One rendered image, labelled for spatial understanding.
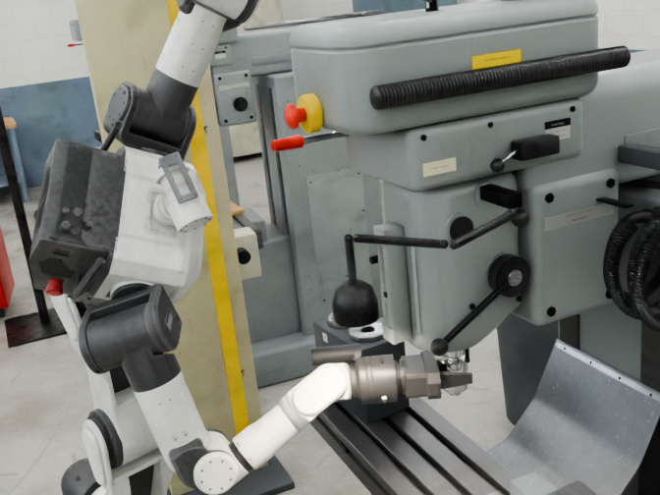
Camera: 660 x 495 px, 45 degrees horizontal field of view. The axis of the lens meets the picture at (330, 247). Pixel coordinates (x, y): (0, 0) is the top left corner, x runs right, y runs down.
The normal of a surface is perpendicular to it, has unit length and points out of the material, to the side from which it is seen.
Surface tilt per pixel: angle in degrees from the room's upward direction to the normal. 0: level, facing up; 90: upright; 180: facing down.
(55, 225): 59
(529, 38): 90
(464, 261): 90
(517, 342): 94
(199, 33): 100
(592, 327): 90
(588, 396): 64
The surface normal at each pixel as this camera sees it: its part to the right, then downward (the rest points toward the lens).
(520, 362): -0.72, 0.35
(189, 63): 0.37, 0.42
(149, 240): 0.50, -0.36
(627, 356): -0.91, 0.22
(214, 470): 0.26, 0.15
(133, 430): 0.62, 0.01
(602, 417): -0.85, -0.25
